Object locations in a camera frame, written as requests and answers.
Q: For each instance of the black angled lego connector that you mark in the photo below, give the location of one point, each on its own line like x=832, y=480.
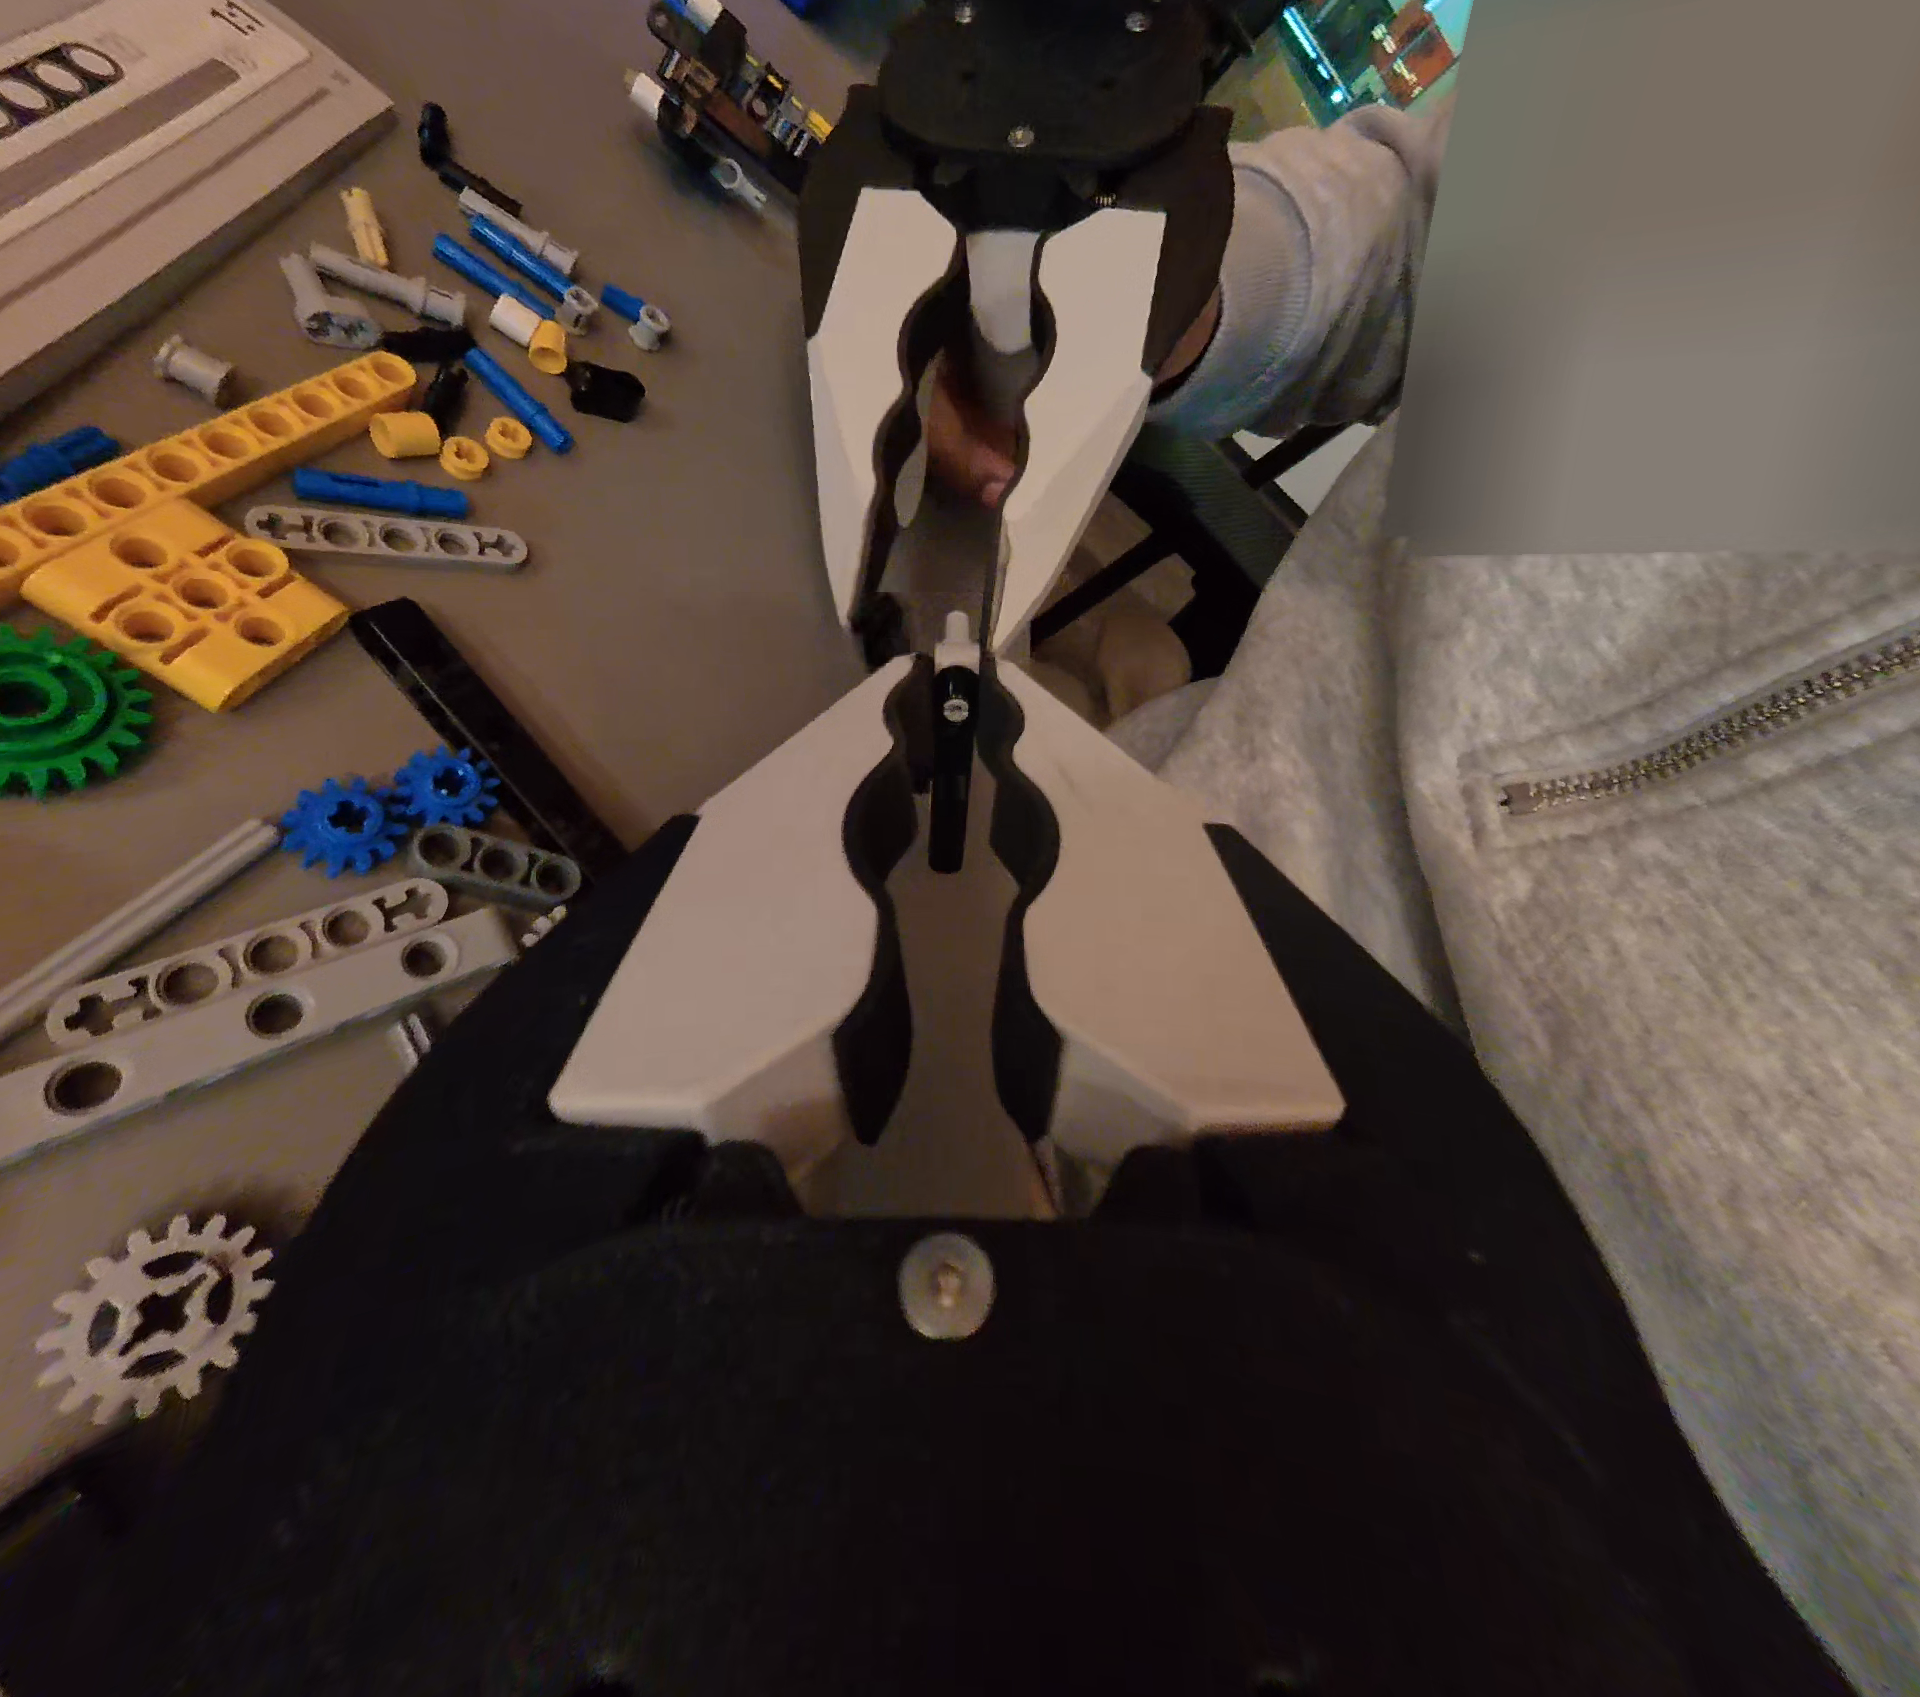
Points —
x=460, y=157

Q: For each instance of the long grey lego axle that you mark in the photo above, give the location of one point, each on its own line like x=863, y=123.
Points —
x=134, y=926

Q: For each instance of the tan lego pin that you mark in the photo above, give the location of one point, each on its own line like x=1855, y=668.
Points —
x=364, y=229

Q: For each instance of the person in grey hoodie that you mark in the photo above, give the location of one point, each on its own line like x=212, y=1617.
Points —
x=1620, y=1052

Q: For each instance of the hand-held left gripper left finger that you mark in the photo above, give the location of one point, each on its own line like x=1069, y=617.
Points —
x=721, y=964

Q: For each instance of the person's right hand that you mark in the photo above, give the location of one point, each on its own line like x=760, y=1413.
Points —
x=967, y=458

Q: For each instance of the black lego axle white tip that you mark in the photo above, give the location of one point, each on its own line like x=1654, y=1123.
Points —
x=953, y=767

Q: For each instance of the long thin grey lego liftarm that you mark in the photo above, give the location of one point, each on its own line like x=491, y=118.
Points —
x=239, y=964

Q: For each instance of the green lego gear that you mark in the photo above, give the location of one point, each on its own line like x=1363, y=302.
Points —
x=61, y=707

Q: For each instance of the grey lego crank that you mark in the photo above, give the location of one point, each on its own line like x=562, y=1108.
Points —
x=352, y=294

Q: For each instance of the grey lego bushing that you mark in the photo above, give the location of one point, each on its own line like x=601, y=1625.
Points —
x=196, y=369

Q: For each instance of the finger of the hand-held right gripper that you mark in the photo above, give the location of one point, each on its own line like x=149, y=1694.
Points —
x=1087, y=376
x=863, y=376

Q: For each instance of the blue lego connector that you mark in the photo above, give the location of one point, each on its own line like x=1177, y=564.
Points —
x=52, y=465

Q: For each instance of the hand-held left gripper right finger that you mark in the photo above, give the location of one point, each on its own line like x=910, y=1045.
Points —
x=1187, y=964

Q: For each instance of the long yellow lego beam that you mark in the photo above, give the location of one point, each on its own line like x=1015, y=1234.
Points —
x=196, y=458

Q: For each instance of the yellow lego bush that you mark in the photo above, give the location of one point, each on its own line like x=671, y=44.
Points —
x=399, y=435

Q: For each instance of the small black lego assembly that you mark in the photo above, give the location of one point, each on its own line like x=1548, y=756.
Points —
x=729, y=83

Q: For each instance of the short grey lego beam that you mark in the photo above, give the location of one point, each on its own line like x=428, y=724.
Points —
x=493, y=866

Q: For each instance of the black chair frame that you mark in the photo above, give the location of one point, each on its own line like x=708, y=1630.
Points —
x=1187, y=556

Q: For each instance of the small white lego gear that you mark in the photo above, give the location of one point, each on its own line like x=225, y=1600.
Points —
x=544, y=926

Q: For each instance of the long black lego beam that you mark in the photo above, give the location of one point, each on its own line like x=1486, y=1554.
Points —
x=465, y=720

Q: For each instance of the white and yellow lego pin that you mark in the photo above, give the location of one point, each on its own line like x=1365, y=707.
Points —
x=529, y=332

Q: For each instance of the person's right forearm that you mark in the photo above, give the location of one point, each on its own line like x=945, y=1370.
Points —
x=1305, y=272

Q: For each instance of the long blue lego pin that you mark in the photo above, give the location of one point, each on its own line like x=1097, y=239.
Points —
x=385, y=495

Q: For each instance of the large white lego gear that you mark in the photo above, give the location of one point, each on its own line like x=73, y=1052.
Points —
x=90, y=1322

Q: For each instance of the lego instruction booklet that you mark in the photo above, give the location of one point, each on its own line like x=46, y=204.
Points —
x=134, y=123

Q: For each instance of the thick grey lego beam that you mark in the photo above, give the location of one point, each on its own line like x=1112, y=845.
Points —
x=196, y=1052

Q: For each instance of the small blue lego gear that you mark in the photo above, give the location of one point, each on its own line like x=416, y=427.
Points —
x=336, y=828
x=448, y=792

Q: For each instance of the blue lego axle pin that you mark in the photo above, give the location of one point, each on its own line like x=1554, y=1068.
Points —
x=519, y=399

